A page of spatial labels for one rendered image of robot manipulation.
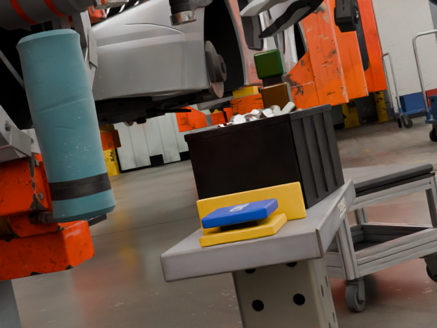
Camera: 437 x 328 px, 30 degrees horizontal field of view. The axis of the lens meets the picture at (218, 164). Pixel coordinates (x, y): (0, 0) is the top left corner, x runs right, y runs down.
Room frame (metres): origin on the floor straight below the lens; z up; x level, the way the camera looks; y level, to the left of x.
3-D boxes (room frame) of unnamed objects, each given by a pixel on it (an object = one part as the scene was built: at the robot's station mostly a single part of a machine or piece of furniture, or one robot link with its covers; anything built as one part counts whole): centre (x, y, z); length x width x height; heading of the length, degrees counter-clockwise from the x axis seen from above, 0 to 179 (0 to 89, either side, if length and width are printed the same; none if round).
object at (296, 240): (1.03, -0.06, 0.44); 0.43 x 0.17 x 0.03; 165
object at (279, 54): (1.22, -0.11, 0.64); 0.04 x 0.04 x 0.04; 75
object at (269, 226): (0.86, -0.01, 0.45); 0.08 x 0.08 x 0.01; 75
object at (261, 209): (0.86, -0.01, 0.47); 0.07 x 0.07 x 0.02; 75
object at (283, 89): (1.22, -0.11, 0.59); 0.04 x 0.04 x 0.04; 75
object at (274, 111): (1.07, -0.07, 0.51); 0.20 x 0.14 x 0.13; 157
